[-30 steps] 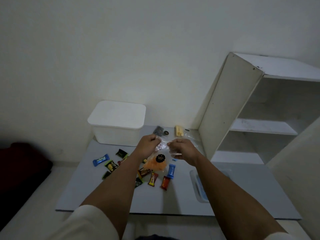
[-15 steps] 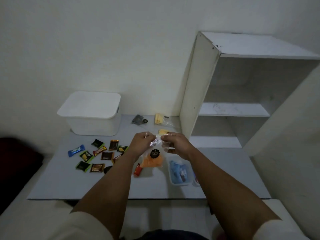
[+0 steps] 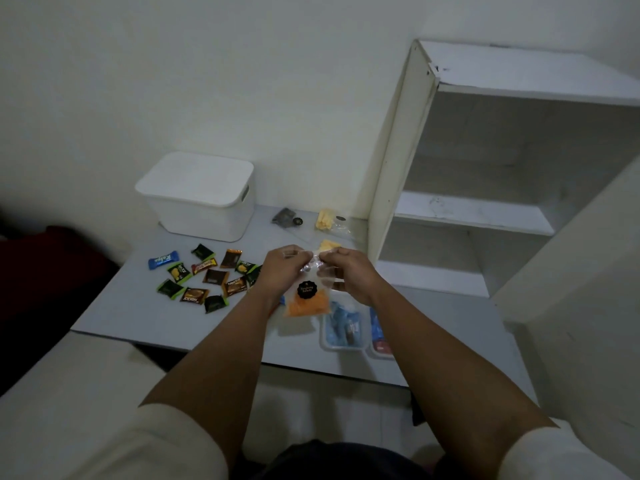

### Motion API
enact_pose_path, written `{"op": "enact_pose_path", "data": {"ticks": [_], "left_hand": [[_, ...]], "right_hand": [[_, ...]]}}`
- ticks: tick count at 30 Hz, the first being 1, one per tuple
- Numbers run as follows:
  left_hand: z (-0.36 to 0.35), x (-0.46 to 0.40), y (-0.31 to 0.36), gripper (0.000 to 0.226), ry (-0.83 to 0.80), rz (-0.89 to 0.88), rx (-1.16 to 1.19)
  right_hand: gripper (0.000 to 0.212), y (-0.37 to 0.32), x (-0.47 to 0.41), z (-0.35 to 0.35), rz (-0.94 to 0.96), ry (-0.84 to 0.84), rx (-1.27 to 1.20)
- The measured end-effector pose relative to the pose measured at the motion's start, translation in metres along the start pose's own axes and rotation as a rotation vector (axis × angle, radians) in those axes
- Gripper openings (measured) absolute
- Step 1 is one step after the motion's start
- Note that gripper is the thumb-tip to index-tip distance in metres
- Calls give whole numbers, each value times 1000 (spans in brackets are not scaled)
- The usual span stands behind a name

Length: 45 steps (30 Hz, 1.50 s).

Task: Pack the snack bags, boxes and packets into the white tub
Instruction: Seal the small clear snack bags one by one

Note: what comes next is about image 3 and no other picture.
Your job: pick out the person's right hand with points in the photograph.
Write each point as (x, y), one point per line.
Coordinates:
(350, 272)

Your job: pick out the person's left hand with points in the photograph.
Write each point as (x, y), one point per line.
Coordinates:
(280, 272)

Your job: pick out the bag of yellow sticks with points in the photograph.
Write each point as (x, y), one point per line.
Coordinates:
(325, 220)
(327, 244)

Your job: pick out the clear bag of orange snacks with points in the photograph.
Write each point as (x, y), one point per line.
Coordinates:
(305, 304)

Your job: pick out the clear bag of dark snacks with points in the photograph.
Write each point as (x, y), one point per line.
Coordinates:
(284, 217)

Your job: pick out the clear plastic container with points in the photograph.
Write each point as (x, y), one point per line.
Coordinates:
(325, 342)
(379, 355)

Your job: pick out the red yellow candy bar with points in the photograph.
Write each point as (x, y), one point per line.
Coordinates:
(204, 266)

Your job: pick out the small red snack packet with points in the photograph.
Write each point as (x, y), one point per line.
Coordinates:
(382, 347)

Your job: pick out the cluster of dark candy packets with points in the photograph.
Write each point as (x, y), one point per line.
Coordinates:
(192, 295)

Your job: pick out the blue twist-end candy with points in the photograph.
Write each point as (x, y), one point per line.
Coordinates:
(162, 260)

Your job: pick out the white lidded storage box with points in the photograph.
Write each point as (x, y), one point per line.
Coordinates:
(200, 184)

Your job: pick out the person's right forearm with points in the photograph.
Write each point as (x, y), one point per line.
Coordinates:
(450, 374)

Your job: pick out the person's left forearm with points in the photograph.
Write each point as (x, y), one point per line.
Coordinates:
(220, 354)

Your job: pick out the person's black shorts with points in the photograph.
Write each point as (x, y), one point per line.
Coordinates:
(340, 462)

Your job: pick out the person's white shirt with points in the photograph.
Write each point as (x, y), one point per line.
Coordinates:
(150, 444)

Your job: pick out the dark red blanket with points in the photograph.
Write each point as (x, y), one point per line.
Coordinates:
(50, 294)

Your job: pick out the white shelf cabinet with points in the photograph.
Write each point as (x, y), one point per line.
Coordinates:
(525, 69)

